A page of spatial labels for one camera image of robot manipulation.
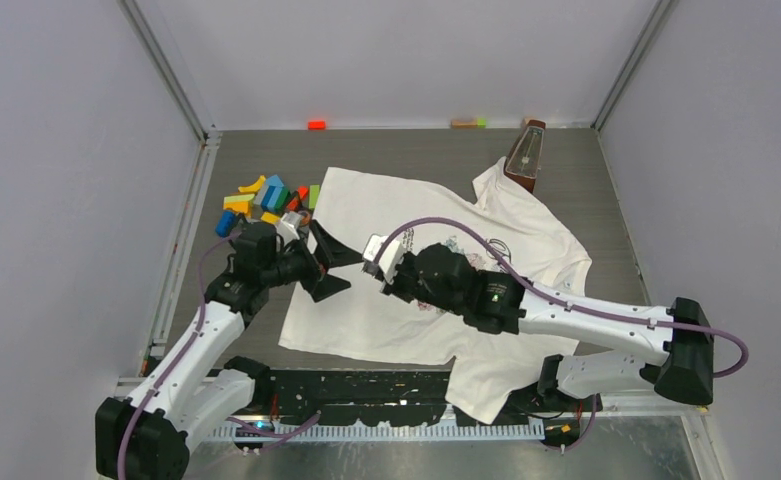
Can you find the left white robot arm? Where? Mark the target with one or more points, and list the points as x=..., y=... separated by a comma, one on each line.
x=152, y=432

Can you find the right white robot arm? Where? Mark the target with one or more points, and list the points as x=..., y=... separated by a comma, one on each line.
x=669, y=350

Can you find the blue cylinder block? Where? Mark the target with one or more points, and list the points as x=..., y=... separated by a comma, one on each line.
x=225, y=223

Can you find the tan and green block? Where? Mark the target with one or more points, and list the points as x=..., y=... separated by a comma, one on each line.
x=468, y=123

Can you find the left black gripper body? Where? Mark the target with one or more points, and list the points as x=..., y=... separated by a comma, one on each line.
x=298, y=265

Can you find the light green flat block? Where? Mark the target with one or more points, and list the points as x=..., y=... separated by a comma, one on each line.
x=246, y=197

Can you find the brown wooden metronome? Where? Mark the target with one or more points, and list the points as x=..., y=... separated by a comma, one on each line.
x=522, y=162

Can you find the aluminium front rail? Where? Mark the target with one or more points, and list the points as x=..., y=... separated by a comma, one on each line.
x=523, y=418

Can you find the yellow arch block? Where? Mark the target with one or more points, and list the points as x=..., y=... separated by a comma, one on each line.
x=254, y=187

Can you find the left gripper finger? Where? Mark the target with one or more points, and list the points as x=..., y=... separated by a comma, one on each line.
x=330, y=252
x=321, y=285

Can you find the red orange block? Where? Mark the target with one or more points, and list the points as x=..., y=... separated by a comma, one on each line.
x=316, y=125

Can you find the light blue block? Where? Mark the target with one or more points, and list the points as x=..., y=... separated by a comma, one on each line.
x=267, y=196

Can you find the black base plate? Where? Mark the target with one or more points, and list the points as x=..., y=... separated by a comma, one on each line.
x=344, y=397

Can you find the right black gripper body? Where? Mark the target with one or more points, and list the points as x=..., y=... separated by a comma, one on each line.
x=409, y=286

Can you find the white floral t-shirt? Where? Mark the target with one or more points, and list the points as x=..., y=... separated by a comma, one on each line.
x=452, y=244

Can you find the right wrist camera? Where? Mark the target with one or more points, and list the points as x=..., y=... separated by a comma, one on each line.
x=381, y=257

